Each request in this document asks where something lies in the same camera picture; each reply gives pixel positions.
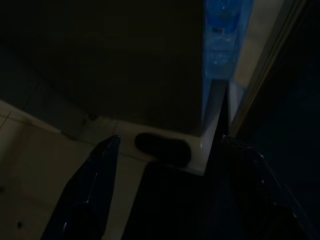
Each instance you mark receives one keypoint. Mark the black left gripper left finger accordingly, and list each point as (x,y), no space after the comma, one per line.
(87,195)

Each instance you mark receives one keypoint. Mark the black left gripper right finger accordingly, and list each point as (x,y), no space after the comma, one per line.
(272,205)

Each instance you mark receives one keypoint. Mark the white fridge cabinet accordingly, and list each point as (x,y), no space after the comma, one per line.
(120,62)

